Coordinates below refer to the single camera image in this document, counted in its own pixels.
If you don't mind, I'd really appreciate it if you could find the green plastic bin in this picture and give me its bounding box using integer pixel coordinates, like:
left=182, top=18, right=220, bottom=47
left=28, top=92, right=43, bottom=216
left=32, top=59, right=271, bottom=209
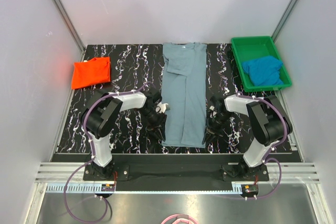
left=231, top=36, right=292, bottom=92

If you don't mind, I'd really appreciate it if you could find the grey-blue t shirt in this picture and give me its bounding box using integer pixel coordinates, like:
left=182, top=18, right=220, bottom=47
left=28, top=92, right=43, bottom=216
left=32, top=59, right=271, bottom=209
left=161, top=42, right=207, bottom=148

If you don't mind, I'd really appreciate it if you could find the pink cable coil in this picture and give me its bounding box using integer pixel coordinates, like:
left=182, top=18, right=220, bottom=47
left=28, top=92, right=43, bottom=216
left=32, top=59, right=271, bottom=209
left=160, top=214, right=197, bottom=224

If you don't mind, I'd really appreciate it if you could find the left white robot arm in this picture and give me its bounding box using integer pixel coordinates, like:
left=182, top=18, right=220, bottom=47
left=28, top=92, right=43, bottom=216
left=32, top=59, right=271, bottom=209
left=80, top=88, right=170, bottom=180

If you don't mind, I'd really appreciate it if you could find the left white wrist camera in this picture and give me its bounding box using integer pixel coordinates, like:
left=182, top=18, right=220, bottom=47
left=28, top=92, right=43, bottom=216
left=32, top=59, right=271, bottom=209
left=155, top=102, right=170, bottom=114

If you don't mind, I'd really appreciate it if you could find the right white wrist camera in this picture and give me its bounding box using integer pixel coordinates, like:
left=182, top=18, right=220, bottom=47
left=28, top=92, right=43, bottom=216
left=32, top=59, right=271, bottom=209
left=209, top=105, right=218, bottom=118

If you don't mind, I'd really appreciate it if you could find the aluminium frame rail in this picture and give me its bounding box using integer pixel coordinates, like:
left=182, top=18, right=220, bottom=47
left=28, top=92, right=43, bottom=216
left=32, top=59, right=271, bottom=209
left=35, top=162, right=319, bottom=184

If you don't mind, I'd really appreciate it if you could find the blue t shirt in bin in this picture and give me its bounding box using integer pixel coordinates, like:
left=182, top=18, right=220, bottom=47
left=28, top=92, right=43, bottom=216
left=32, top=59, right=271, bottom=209
left=241, top=56, right=283, bottom=86

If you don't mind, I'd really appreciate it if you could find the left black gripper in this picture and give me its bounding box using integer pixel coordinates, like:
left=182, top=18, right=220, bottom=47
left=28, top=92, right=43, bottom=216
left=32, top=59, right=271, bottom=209
left=138, top=107, right=167, bottom=142

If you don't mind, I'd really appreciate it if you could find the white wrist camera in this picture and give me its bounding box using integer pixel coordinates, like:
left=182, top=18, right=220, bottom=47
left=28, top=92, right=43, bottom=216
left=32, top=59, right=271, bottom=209
left=209, top=105, right=218, bottom=118
left=155, top=102, right=170, bottom=114

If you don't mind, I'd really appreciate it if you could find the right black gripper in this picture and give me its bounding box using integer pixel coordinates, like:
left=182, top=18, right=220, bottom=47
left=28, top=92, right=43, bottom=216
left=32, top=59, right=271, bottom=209
left=202, top=111, right=234, bottom=146

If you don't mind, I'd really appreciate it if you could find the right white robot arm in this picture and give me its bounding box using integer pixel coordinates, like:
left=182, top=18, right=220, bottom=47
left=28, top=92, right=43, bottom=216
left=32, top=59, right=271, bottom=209
left=203, top=93, right=293, bottom=180

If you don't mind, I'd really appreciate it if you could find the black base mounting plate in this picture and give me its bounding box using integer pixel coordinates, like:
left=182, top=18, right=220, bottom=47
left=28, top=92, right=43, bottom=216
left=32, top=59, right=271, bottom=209
left=83, top=154, right=269, bottom=192

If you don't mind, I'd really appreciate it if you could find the orange folded t shirt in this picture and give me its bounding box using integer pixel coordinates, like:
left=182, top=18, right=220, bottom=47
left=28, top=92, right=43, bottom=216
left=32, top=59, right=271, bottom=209
left=71, top=57, right=111, bottom=90

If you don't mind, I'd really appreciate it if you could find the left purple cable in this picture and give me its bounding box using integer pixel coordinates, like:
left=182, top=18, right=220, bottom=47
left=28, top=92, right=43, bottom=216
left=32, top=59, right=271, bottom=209
left=62, top=81, right=155, bottom=222

